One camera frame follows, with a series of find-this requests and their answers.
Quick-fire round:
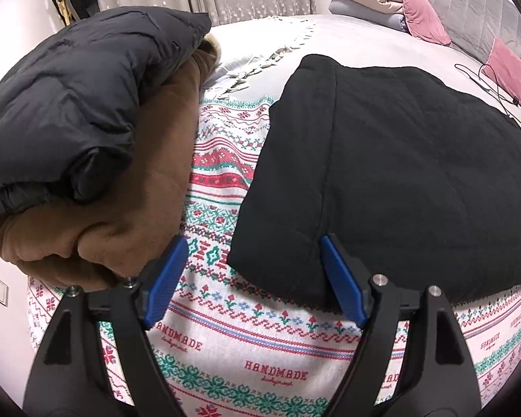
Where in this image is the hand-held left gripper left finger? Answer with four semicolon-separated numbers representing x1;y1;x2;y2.
24;235;190;417

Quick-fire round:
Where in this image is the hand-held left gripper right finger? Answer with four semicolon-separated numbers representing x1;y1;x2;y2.
320;234;481;417

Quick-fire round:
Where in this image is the black quilted coat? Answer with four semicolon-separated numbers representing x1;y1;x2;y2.
226;54;521;313

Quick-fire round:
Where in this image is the patterned knit-print blanket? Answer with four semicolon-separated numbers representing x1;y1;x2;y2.
26;93;521;417

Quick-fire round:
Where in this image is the brown folded garment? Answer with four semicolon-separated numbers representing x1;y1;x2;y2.
0;37;221;293

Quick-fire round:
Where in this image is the black puffer jacket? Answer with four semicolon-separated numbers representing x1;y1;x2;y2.
0;6;213;215

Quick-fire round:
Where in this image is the grey bed sheet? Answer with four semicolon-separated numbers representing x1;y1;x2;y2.
208;13;521;126

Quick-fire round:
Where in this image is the white fringed blanket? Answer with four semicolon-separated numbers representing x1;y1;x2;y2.
200;15;319;101

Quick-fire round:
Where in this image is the blue-grey folded quilt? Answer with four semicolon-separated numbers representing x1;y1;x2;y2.
329;0;412;34

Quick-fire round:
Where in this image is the pink velvet pillow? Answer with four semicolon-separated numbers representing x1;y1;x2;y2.
485;37;521;126
365;0;452;48

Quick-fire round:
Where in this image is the grey padded headboard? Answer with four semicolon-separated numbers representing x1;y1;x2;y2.
380;0;521;66

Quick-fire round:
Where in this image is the black cable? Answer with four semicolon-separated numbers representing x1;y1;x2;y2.
455;63;521;128

